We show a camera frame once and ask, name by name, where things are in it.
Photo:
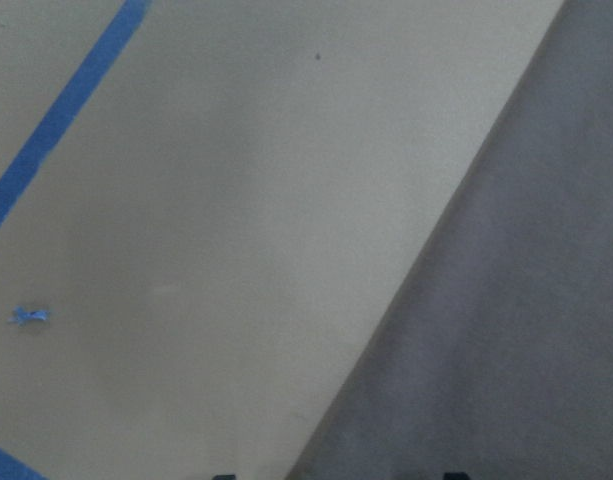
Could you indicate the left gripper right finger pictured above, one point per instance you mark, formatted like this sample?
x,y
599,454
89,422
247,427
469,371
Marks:
x,y
455,476

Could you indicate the dark brown t-shirt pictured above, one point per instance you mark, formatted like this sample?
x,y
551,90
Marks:
x,y
495,358

